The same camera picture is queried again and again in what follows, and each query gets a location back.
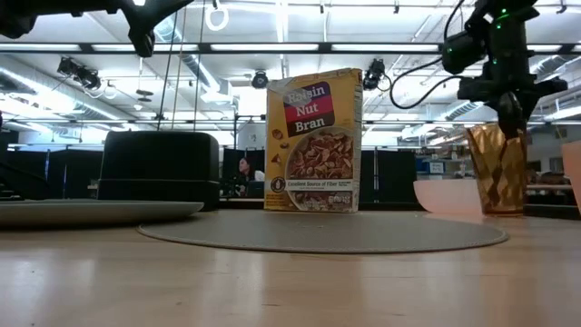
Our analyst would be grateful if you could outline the amber faceted drinking glass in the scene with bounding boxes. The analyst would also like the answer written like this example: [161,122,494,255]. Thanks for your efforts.
[465,122,530,217]

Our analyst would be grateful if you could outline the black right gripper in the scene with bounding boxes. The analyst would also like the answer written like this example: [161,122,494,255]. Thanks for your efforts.
[457,58,569,140]

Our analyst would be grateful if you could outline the grey dinner plate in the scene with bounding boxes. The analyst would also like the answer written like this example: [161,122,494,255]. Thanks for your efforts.
[0,198,205,228]

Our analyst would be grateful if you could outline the pale pink bowl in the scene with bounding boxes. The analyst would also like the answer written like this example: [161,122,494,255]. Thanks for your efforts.
[412,178,485,215]

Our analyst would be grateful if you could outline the silver ventilation duct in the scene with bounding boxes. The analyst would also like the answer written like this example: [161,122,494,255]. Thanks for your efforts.
[153,17,240,108]

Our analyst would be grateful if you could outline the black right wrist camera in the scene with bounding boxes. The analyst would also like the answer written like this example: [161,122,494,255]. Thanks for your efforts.
[442,30,489,76]

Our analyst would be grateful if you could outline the blue storage bin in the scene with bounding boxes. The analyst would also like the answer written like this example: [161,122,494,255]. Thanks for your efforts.
[415,156,455,180]

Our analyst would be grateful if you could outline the black overhead frame beam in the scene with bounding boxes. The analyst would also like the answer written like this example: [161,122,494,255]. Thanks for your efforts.
[0,42,581,55]

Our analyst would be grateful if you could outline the yellow raisin nut bran box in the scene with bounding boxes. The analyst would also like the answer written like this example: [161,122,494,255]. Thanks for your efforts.
[263,67,364,213]

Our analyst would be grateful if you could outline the grey round placemat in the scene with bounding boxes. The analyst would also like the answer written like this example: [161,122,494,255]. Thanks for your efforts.
[136,209,509,254]

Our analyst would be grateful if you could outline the peach plastic cup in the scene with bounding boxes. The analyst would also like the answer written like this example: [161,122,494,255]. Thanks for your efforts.
[561,140,581,214]

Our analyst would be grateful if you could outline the black ceiling spotlight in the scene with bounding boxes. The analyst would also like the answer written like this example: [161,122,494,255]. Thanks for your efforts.
[251,70,270,90]
[361,57,392,92]
[74,66,103,91]
[56,56,81,77]

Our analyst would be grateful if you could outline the person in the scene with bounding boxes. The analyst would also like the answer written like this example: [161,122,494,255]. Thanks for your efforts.
[236,156,266,199]

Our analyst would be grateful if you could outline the black toaster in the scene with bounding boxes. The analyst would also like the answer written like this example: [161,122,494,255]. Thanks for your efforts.
[97,130,222,211]

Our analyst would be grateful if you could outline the white hanging cable ring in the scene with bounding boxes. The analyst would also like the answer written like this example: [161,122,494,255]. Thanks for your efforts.
[204,3,230,33]

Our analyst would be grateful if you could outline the black hanging cable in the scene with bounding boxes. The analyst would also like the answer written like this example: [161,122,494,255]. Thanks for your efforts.
[156,11,179,132]
[193,0,206,131]

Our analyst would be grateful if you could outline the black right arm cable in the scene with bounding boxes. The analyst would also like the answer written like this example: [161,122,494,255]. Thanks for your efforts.
[389,0,468,111]

